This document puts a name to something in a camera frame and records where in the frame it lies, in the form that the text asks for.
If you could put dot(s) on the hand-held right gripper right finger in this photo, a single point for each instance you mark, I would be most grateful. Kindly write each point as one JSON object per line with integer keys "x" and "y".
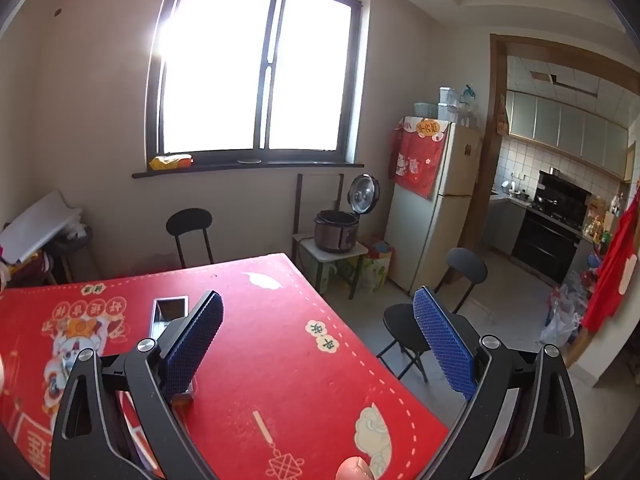
{"x": 442, "y": 345}

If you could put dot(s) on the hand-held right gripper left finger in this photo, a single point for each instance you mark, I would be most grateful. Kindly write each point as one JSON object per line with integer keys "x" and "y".
{"x": 192, "y": 345}

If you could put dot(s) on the metal utensil tray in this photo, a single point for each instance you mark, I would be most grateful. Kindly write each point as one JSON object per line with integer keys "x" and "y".
{"x": 170, "y": 310}

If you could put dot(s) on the person's right hand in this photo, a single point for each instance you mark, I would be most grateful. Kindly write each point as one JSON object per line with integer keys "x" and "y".
{"x": 355, "y": 469}

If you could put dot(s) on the black round-back chair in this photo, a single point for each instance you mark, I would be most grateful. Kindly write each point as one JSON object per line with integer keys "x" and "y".
{"x": 189, "y": 220}
{"x": 400, "y": 325}

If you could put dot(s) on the red printed table mat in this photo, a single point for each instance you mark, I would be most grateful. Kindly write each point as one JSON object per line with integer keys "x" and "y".
{"x": 280, "y": 350}

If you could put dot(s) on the colourful bag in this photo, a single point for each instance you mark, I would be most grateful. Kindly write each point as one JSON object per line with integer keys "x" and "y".
{"x": 377, "y": 265}

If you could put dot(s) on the white fridge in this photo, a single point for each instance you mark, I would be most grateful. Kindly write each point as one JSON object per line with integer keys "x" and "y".
{"x": 425, "y": 230}

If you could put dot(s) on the plastic bags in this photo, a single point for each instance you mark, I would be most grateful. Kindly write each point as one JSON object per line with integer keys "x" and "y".
{"x": 562, "y": 320}

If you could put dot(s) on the black stove oven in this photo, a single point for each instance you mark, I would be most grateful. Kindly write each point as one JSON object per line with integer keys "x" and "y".
{"x": 545, "y": 245}

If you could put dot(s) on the small white side table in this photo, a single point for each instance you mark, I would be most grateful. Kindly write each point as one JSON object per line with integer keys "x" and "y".
{"x": 320, "y": 255}

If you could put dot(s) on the dark rice cooker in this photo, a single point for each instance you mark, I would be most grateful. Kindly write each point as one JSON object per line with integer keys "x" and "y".
{"x": 335, "y": 232}

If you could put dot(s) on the dark stool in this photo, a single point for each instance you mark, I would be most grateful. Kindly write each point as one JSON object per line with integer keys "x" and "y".
{"x": 75, "y": 242}

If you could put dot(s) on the red printed cloth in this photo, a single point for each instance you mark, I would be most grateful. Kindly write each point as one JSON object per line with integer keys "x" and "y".
{"x": 415, "y": 170}

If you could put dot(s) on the dark red cloth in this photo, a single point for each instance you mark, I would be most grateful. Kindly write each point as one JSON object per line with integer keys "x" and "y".
{"x": 30, "y": 270}

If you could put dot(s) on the plain red cloth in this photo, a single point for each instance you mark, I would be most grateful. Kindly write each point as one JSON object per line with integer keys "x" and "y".
{"x": 612, "y": 280}

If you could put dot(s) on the yellow bag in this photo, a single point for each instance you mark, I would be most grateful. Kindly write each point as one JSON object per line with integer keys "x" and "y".
{"x": 170, "y": 161}

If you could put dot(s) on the small white plate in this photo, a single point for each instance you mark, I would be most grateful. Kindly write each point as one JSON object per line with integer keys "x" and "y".
{"x": 249, "y": 161}

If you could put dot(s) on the white board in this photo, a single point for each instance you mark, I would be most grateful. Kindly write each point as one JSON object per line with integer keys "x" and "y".
{"x": 35, "y": 225}

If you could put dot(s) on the group of kitchen bottles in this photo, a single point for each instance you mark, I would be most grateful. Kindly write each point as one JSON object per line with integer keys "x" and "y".
{"x": 602, "y": 225}

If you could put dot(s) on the dark window sill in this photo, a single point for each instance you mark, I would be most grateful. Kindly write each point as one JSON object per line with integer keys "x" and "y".
{"x": 300, "y": 167}

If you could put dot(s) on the plastic containers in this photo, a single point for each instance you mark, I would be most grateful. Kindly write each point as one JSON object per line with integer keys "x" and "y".
{"x": 447, "y": 105}

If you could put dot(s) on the dark framed window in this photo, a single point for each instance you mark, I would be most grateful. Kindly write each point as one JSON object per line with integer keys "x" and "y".
{"x": 250, "y": 70}

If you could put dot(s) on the orange wall hanging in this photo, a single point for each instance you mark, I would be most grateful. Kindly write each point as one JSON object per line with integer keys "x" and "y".
{"x": 501, "y": 115}

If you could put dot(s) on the wooden door frame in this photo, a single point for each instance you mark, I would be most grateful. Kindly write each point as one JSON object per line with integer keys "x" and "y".
{"x": 497, "y": 110}

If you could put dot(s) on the grey kitchen wall cabinets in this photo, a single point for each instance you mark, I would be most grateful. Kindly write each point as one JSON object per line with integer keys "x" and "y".
{"x": 565, "y": 125}

